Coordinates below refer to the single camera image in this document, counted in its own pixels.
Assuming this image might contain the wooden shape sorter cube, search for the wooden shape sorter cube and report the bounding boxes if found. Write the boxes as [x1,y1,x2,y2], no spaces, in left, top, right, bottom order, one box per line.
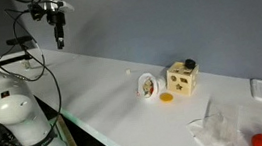
[164,59,203,100]

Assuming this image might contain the crumpled clear plastic bag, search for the crumpled clear plastic bag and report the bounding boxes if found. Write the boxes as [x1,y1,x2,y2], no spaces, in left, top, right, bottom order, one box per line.
[183,93,246,146]

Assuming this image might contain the white drawstring bag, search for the white drawstring bag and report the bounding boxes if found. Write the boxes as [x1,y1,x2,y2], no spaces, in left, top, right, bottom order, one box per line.
[133,70,170,107]

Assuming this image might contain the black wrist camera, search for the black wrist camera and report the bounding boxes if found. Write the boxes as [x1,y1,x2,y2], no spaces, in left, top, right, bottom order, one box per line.
[27,1,47,23]

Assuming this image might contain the small whitish stand clamp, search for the small whitish stand clamp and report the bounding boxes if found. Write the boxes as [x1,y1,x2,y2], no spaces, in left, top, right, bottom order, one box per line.
[20,59,33,71]

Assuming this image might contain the yellow round disc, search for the yellow round disc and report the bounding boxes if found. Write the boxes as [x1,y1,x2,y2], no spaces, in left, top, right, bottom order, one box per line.
[159,91,175,105]

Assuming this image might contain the black cable with grey connector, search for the black cable with grey connector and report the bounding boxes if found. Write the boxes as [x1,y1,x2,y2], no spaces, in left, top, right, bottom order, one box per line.
[0,0,49,87]

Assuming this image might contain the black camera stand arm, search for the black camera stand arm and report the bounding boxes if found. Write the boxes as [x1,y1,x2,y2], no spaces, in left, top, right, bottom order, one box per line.
[0,43,34,69]

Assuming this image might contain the wooden plank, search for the wooden plank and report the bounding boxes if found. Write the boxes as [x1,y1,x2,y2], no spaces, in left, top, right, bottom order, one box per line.
[53,111,88,146]

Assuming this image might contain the black round knob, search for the black round knob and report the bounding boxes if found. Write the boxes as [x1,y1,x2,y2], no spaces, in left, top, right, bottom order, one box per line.
[184,57,198,71]

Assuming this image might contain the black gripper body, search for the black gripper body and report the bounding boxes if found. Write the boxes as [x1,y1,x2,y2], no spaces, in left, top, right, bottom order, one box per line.
[44,4,67,31]

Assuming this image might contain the long black robot cable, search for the long black robot cable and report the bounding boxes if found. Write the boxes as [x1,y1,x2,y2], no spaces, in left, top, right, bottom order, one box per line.
[10,0,67,140]

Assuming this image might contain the black exterior camera bar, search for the black exterior camera bar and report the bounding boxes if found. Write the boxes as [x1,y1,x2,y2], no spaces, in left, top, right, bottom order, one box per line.
[5,35,34,47]

